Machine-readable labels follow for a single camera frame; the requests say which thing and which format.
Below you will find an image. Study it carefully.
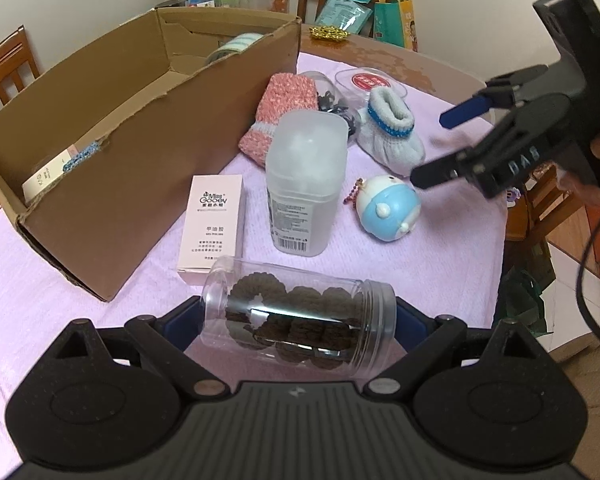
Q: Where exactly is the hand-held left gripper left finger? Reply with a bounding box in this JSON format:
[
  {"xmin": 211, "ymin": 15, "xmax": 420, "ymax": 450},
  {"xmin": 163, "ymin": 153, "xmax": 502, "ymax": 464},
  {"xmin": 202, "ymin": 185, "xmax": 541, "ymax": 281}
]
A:
[{"xmin": 40, "ymin": 297, "xmax": 231, "ymax": 401}]

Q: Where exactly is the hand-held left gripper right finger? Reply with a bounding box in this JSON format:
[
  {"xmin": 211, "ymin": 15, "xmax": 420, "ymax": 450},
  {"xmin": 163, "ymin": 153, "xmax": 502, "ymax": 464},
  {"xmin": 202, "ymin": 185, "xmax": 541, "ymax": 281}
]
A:
[{"xmin": 364, "ymin": 297, "xmax": 556, "ymax": 397}]

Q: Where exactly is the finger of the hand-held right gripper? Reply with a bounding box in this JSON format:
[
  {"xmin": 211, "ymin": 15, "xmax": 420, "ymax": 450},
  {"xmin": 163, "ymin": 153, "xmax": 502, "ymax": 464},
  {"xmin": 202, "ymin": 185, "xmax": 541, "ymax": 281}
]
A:
[
  {"xmin": 439, "ymin": 65, "xmax": 556, "ymax": 130},
  {"xmin": 410, "ymin": 107, "xmax": 525, "ymax": 192}
]

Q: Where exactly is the white blue baby sock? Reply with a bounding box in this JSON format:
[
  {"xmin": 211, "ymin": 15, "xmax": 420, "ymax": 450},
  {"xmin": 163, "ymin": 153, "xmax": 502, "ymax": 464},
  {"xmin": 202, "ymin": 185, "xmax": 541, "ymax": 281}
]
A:
[{"xmin": 356, "ymin": 86, "xmax": 426, "ymax": 177}]

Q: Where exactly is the blue white round toy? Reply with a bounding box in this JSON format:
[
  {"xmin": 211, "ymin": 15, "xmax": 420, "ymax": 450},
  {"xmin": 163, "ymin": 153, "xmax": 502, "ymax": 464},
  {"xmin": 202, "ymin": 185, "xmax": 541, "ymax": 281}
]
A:
[{"xmin": 342, "ymin": 175, "xmax": 422, "ymax": 243}]

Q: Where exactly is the clear lid with red label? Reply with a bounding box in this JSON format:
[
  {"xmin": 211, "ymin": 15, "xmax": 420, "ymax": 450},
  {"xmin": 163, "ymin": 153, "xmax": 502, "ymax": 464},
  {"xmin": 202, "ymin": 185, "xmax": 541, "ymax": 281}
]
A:
[{"xmin": 335, "ymin": 66, "xmax": 408, "ymax": 111}]

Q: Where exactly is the pink carton box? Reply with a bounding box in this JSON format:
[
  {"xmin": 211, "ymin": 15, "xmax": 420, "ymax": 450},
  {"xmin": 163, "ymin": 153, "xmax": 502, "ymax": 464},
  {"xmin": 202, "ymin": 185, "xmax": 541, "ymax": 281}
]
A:
[{"xmin": 176, "ymin": 174, "xmax": 245, "ymax": 286}]

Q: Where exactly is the clear jar of brown cookies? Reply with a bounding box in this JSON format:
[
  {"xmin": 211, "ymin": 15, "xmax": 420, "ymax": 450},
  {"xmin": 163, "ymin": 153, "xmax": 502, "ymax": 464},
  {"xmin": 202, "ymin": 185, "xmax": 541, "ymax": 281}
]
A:
[{"xmin": 196, "ymin": 255, "xmax": 397, "ymax": 381}]

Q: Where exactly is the clear jar of dark pieces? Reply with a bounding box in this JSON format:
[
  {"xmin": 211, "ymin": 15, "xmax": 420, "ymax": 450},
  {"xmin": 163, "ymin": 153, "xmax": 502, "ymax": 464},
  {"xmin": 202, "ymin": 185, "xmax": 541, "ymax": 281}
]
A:
[{"xmin": 300, "ymin": 71, "xmax": 363, "ymax": 146}]

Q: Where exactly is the cotton swab container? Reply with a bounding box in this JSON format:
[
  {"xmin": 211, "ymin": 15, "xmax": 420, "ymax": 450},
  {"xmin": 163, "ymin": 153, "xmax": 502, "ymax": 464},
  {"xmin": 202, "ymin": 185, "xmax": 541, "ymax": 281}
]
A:
[{"xmin": 265, "ymin": 111, "xmax": 348, "ymax": 257}]

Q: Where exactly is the cardboard box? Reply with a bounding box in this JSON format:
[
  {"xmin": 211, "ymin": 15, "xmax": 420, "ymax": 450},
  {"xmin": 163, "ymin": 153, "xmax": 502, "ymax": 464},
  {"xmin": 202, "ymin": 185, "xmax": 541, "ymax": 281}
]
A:
[{"xmin": 0, "ymin": 6, "xmax": 302, "ymax": 303}]

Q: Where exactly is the blue grey sock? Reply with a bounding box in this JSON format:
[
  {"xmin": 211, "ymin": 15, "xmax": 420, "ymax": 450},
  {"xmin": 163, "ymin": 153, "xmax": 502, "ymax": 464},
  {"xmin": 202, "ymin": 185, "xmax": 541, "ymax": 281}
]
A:
[{"xmin": 60, "ymin": 140, "xmax": 103, "ymax": 171}]

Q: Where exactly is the beige carton box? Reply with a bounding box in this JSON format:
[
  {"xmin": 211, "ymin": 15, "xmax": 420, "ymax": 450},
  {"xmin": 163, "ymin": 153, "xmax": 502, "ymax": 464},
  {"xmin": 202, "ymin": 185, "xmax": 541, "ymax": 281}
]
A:
[{"xmin": 21, "ymin": 145, "xmax": 78, "ymax": 206}]

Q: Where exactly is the clear tape roll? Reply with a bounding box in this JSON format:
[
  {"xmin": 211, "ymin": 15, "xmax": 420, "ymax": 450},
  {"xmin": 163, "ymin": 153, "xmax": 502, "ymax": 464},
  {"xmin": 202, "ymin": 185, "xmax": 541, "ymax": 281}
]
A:
[{"xmin": 205, "ymin": 31, "xmax": 266, "ymax": 66}]

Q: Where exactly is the pink cloth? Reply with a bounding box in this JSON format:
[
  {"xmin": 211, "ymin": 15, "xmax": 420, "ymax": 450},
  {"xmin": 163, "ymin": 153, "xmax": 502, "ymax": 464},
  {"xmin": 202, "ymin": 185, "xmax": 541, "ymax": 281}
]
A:
[{"xmin": 0, "ymin": 35, "xmax": 511, "ymax": 376}]

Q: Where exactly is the green yellow tote bag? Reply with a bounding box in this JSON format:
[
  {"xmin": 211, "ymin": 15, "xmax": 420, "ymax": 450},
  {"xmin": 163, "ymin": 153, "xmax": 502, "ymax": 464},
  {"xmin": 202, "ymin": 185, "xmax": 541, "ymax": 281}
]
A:
[{"xmin": 372, "ymin": 0, "xmax": 420, "ymax": 52}]

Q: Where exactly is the dark green bag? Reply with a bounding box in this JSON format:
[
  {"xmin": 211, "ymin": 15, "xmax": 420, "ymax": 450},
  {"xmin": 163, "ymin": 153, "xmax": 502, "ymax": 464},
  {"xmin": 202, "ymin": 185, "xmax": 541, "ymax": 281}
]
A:
[{"xmin": 495, "ymin": 240, "xmax": 556, "ymax": 341}]

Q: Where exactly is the teal packet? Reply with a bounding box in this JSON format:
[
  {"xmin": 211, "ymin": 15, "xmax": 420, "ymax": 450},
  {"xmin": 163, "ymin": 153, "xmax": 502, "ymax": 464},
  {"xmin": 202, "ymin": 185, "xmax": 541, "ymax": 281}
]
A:
[{"xmin": 319, "ymin": 0, "xmax": 373, "ymax": 36}]

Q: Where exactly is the gold ribbon bow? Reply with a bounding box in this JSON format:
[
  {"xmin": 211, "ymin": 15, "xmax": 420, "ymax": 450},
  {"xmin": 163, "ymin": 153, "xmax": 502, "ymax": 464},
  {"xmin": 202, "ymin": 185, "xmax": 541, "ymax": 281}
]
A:
[{"xmin": 310, "ymin": 25, "xmax": 351, "ymax": 42}]

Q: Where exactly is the pink knit sock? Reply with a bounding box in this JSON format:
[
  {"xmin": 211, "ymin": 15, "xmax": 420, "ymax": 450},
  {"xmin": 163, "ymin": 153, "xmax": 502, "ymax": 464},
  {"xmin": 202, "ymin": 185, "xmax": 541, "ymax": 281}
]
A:
[{"xmin": 238, "ymin": 73, "xmax": 321, "ymax": 167}]

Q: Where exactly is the black cable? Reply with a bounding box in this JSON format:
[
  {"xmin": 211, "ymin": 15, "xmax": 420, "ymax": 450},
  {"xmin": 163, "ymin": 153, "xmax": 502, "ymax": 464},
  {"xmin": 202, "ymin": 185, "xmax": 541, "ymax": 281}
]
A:
[{"xmin": 575, "ymin": 200, "xmax": 600, "ymax": 351}]

